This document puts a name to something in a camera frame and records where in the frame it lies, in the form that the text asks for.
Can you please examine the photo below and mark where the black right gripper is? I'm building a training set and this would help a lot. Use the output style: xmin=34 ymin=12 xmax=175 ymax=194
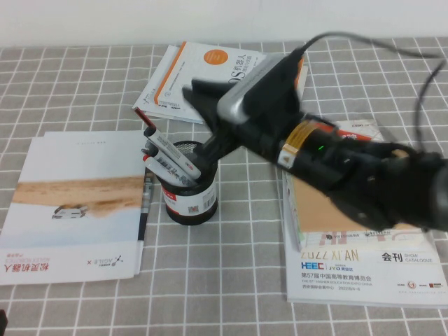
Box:
xmin=181 ymin=79 xmax=309 ymax=166

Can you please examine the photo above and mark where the thin red pen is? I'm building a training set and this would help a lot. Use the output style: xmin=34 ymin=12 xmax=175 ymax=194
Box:
xmin=134 ymin=107 xmax=158 ymax=131

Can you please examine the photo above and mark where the black mesh pen holder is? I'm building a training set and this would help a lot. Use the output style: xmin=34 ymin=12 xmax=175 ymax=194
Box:
xmin=153 ymin=140 xmax=218 ymax=227

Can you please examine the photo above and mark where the white orange ROS book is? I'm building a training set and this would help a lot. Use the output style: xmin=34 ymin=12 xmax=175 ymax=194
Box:
xmin=153 ymin=41 xmax=309 ymax=123

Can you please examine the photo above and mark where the white marker with red cap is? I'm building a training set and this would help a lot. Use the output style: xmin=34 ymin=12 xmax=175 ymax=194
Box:
xmin=141 ymin=154 xmax=197 ymax=188

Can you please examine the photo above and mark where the AgileX brochure with desert photo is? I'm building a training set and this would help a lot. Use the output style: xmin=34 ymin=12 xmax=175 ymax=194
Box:
xmin=43 ymin=131 xmax=155 ymax=279
xmin=0 ymin=136 xmax=147 ymax=286

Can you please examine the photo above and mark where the brown kraft notebook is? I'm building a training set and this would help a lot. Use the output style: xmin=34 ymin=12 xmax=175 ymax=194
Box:
xmin=288 ymin=167 xmax=426 ymax=234

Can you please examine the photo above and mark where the book with red band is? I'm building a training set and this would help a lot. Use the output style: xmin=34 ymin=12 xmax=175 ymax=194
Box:
xmin=282 ymin=120 xmax=384 ymax=251

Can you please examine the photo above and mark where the grey checked tablecloth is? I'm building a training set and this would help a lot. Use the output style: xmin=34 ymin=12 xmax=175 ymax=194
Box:
xmin=0 ymin=36 xmax=448 ymax=336

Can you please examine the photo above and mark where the white show catalogue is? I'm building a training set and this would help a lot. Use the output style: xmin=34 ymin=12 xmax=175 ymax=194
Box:
xmin=282 ymin=139 xmax=448 ymax=311

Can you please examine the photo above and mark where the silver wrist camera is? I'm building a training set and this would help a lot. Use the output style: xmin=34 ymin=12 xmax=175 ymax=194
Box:
xmin=216 ymin=51 xmax=306 ymax=124

